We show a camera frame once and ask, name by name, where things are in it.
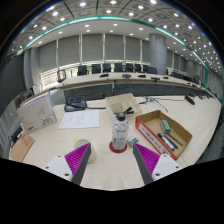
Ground large white printed cardboard box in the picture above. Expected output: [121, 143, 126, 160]
[16, 91, 58, 135]

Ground white divided organizer box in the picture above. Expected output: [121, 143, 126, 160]
[105, 93, 144, 122]

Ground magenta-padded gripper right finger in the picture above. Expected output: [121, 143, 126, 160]
[132, 142, 183, 186]

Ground long curved conference desk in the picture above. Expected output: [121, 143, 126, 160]
[39, 71, 214, 101]

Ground black desk phone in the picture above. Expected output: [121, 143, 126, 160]
[63, 96, 88, 113]

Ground round ceiling lights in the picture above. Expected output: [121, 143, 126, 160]
[9, 0, 224, 81]

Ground row of black office chairs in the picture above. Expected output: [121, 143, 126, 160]
[77, 62, 201, 84]

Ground black stapler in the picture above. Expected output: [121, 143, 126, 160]
[122, 105, 135, 115]

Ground flat round red coaster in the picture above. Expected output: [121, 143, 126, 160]
[108, 139, 129, 154]

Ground white printed paper sheet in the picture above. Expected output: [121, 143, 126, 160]
[58, 108, 101, 130]

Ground clear plastic bottle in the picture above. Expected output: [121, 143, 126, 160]
[111, 112, 130, 152]

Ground open brown box, red side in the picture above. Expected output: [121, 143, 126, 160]
[134, 109, 194, 161]

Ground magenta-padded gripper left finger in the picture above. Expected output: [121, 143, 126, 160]
[43, 142, 93, 187]

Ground green block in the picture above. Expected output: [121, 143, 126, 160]
[160, 119, 172, 134]

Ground white mug, yellow handle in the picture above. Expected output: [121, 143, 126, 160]
[73, 138, 98, 164]

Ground black desktop device with cables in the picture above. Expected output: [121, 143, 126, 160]
[10, 123, 24, 144]

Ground long black tool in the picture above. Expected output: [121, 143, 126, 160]
[157, 132, 179, 152]

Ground small white packet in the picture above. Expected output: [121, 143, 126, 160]
[126, 133, 140, 148]

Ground small black desk monitor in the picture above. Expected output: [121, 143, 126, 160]
[56, 68, 67, 84]

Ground flat brown cardboard sheet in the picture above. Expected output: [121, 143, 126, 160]
[9, 132, 36, 163]

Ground black tabletop device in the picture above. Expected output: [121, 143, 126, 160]
[184, 94, 197, 106]

